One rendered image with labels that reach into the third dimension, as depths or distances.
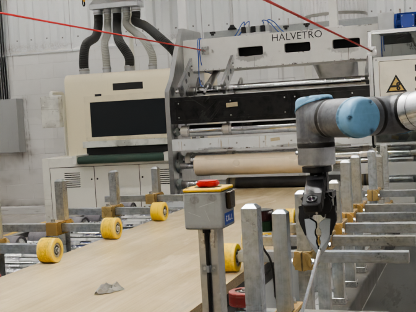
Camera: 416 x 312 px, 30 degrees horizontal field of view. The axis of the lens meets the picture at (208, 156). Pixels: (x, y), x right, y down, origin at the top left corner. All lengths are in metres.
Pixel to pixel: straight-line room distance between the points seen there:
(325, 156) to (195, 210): 0.59
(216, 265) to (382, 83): 3.07
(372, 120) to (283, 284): 0.44
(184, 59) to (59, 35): 7.08
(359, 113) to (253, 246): 0.39
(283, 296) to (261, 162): 2.67
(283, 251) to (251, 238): 0.26
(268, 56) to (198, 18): 6.48
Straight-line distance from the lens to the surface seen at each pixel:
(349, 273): 2.86
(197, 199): 1.32
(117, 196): 3.48
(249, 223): 1.59
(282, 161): 4.46
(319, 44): 4.70
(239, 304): 1.92
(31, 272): 2.43
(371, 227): 2.61
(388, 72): 4.32
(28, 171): 12.09
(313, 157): 1.84
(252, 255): 1.60
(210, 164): 4.58
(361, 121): 1.75
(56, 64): 11.86
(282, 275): 1.86
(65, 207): 3.07
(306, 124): 1.84
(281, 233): 1.84
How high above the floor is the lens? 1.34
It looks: 3 degrees down
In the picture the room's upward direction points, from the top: 3 degrees counter-clockwise
